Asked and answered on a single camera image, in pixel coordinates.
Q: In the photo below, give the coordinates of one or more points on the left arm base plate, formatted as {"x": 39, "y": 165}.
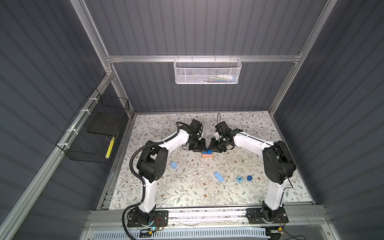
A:
{"x": 137, "y": 218}

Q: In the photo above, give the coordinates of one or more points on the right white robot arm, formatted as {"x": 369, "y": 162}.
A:
{"x": 278, "y": 162}

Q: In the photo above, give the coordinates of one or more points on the light blue cube block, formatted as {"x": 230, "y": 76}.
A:
{"x": 174, "y": 165}

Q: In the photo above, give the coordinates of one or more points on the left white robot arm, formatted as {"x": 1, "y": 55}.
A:
{"x": 148, "y": 163}

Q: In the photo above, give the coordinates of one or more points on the markers in white basket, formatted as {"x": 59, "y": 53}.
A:
{"x": 226, "y": 79}

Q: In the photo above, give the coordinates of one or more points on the white wire basket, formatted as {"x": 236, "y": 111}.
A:
{"x": 189, "y": 71}

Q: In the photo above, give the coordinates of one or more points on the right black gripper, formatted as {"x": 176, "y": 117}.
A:
{"x": 212, "y": 146}

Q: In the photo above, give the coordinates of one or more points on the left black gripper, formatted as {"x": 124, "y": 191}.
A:
{"x": 201, "y": 148}

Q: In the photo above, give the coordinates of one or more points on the light blue rectangular block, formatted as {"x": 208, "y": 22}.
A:
{"x": 219, "y": 177}

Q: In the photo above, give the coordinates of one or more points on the black pad in basket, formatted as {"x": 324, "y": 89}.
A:
{"x": 106, "y": 124}

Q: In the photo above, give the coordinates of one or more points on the black wire basket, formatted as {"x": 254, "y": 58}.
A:
{"x": 78, "y": 144}

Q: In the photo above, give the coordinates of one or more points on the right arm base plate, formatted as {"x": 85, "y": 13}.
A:
{"x": 267, "y": 216}

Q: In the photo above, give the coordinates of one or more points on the teal letter cube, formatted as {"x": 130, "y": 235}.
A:
{"x": 239, "y": 179}

